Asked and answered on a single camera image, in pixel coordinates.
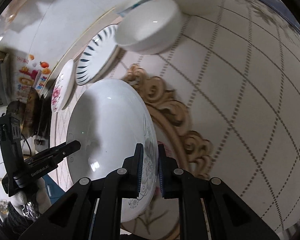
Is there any dark brown object at wall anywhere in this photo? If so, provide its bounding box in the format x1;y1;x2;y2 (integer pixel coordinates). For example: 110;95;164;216
7;87;52;139

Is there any white deep bowl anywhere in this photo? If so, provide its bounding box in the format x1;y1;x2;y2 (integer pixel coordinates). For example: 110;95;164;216
115;0;183;55

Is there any pink floral small plate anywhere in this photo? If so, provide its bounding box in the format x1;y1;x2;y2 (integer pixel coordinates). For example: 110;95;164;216
51;59;75;113

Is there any large white floral plate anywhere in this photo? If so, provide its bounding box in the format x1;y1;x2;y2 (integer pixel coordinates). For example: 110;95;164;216
66;79;158;222

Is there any blue striped white plate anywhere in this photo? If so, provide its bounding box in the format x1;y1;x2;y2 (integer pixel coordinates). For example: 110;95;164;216
75;24;120;86

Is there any gloved left hand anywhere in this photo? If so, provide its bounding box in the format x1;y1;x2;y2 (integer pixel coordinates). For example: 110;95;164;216
10;178;51;217

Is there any colourful fruit sticker poster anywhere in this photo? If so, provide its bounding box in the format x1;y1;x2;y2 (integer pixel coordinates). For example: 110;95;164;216
12;54;53;102

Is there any patterned tablecloth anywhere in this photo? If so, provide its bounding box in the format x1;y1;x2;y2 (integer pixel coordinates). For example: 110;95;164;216
50;0;300;240

